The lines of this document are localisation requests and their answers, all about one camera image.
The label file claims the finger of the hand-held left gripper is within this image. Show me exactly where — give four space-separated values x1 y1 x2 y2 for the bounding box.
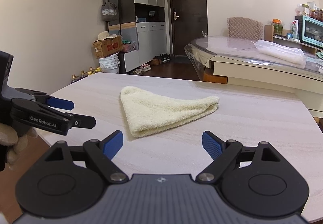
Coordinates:
30 92 75 111
64 112 97 130

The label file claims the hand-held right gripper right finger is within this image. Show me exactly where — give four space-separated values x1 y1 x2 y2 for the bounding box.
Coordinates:
195 130 282 185

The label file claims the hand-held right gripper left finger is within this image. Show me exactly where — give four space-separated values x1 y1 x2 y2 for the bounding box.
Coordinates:
43 130 130 185

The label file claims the pale yellow towel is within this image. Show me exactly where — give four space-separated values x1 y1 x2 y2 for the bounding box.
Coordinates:
120 86 220 138

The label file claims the person's left hand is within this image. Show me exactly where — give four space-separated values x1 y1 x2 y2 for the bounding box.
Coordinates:
0 123 39 167

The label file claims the white bucket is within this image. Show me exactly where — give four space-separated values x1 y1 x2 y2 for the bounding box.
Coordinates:
99 53 120 74

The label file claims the orange stool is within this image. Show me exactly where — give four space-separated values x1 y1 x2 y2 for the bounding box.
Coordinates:
203 71 229 84

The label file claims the cardboard box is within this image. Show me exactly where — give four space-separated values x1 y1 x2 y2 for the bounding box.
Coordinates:
92 35 123 58

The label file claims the straw hat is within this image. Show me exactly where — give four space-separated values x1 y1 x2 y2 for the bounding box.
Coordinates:
95 31 117 42

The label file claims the cream dining table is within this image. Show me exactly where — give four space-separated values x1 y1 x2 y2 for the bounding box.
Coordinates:
185 36 323 136

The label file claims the pink clothes pile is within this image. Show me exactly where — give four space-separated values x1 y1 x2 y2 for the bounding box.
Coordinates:
122 40 138 53

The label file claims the grey hanging bag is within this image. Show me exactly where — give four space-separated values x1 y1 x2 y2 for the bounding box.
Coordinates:
101 0 119 22

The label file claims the clear plastic bag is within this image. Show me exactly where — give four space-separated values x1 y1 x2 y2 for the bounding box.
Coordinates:
252 39 307 68

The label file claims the quilted chair back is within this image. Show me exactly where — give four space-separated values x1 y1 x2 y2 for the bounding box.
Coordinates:
227 17 263 40

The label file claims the wooden shelf rack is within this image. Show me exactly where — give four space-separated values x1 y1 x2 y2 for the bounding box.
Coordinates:
264 25 323 53

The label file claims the green pickle jar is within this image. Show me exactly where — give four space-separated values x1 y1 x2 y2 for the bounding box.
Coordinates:
272 19 283 36

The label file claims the dark wooden door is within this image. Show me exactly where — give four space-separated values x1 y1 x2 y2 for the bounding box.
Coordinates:
168 0 208 57

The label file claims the teal toaster oven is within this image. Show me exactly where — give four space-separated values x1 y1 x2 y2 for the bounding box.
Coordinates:
301 15 323 46

